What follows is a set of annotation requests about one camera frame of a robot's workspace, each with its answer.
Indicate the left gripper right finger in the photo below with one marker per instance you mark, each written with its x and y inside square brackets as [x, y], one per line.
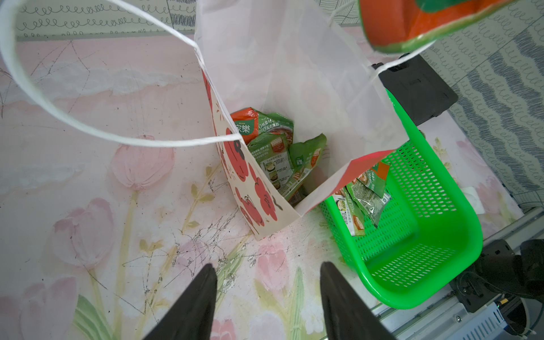
[346, 316]

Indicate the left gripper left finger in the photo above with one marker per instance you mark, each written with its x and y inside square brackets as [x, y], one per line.
[192, 315]

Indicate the white red paper gift bag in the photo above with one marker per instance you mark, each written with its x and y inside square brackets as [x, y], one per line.
[281, 56]

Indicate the red green condiment packet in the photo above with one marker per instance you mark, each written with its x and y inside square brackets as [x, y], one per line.
[400, 26]

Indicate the large green soup packet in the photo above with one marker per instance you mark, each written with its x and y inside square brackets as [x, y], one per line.
[252, 123]

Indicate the green plastic basket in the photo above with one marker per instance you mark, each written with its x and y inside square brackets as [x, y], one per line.
[428, 233]

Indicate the green red sauce packet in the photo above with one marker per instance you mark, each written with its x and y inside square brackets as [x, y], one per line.
[362, 201]

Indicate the white crumpled tissue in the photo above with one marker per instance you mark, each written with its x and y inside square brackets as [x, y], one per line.
[474, 200]

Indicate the black plastic tool case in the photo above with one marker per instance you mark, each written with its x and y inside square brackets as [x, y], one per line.
[419, 89]

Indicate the aluminium mounting rail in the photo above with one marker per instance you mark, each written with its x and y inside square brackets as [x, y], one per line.
[444, 317]

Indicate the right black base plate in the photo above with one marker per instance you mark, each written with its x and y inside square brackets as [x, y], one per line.
[499, 270]

